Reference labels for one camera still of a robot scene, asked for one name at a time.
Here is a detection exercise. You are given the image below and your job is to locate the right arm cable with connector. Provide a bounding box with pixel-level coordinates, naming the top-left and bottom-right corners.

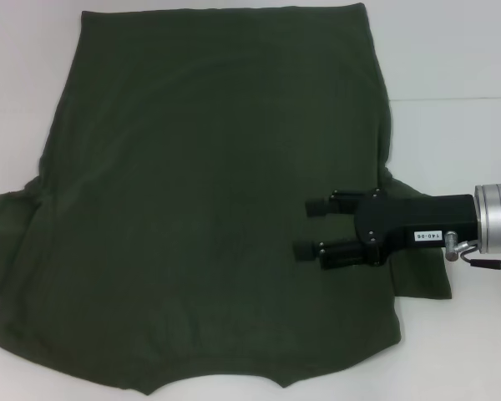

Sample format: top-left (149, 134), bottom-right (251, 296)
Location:
top-left (443, 229), bottom-right (501, 272)

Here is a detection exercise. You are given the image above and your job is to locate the dark green t-shirt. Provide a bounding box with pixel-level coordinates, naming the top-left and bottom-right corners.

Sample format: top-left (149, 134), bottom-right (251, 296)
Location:
top-left (0, 3), bottom-right (454, 375)

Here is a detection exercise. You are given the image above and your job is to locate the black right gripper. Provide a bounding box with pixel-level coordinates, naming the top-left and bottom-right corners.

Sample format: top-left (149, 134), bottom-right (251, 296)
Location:
top-left (292, 188), bottom-right (482, 272)

